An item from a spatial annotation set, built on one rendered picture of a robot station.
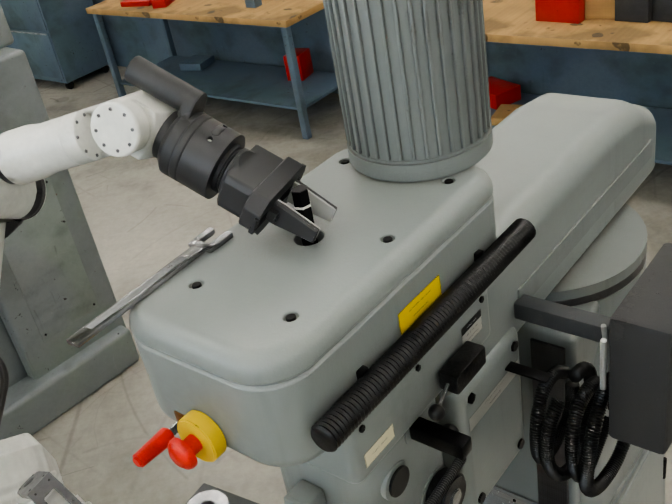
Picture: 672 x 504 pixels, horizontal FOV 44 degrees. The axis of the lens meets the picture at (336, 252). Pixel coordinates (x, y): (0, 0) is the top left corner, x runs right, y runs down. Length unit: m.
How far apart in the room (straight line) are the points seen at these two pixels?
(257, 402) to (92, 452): 2.96
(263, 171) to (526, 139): 0.62
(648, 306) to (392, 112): 0.41
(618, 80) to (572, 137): 4.09
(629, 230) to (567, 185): 0.25
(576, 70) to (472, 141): 4.56
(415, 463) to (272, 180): 0.45
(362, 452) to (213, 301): 0.25
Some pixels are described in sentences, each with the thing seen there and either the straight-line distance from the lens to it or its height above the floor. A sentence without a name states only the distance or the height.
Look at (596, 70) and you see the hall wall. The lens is 5.59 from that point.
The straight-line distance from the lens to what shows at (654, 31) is 4.67.
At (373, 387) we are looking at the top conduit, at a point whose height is 1.80.
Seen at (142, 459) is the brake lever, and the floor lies 1.71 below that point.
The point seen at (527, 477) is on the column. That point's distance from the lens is 1.67.
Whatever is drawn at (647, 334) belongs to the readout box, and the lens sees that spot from 1.09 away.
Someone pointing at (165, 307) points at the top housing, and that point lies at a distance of 0.95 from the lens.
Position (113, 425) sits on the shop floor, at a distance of 3.89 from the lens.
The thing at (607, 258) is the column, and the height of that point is 1.56.
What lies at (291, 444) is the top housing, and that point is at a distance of 0.90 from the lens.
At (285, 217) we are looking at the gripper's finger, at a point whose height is 1.93.
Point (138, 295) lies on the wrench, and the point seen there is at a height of 1.90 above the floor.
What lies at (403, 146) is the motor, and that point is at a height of 1.94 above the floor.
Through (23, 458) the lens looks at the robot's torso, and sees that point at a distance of 1.24.
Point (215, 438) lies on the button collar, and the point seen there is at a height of 1.77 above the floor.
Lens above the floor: 2.39
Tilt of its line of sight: 31 degrees down
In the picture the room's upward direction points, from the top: 11 degrees counter-clockwise
